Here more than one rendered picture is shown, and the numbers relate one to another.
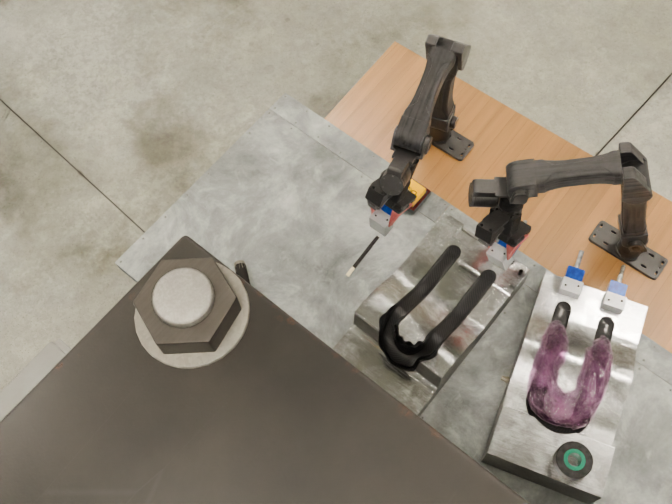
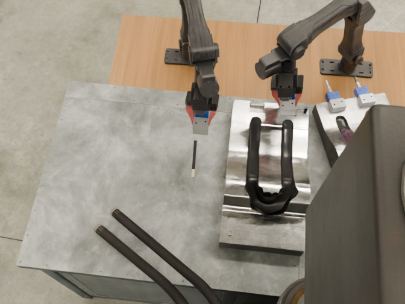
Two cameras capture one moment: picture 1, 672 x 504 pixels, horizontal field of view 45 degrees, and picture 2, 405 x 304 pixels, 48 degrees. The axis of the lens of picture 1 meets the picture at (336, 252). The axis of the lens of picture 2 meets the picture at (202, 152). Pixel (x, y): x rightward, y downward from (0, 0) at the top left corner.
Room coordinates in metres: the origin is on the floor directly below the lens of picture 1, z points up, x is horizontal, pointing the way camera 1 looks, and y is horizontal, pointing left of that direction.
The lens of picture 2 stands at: (0.33, 0.33, 2.24)
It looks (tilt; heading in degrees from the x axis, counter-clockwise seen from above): 64 degrees down; 322
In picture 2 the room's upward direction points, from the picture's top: straight up
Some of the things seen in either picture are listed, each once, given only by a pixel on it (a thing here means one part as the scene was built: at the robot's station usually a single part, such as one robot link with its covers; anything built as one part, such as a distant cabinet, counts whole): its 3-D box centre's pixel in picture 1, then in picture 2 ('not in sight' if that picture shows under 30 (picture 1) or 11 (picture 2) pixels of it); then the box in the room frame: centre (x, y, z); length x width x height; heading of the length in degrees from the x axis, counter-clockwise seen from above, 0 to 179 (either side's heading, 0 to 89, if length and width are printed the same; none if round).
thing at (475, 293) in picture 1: (435, 306); (271, 160); (0.68, -0.23, 0.92); 0.35 x 0.16 x 0.09; 135
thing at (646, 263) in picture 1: (631, 244); (348, 62); (0.82, -0.76, 0.84); 0.20 x 0.07 x 0.08; 47
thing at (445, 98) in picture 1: (443, 87); (189, 15); (1.22, -0.31, 1.05); 0.07 x 0.06 x 0.33; 62
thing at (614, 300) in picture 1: (617, 287); (360, 91); (0.70, -0.69, 0.86); 0.13 x 0.05 x 0.05; 152
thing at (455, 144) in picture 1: (439, 128); (190, 52); (1.23, -0.32, 0.84); 0.20 x 0.07 x 0.08; 47
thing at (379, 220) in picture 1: (393, 208); (202, 113); (0.94, -0.15, 0.94); 0.13 x 0.05 x 0.05; 135
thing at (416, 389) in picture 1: (427, 315); (266, 171); (0.67, -0.21, 0.87); 0.50 x 0.26 x 0.14; 135
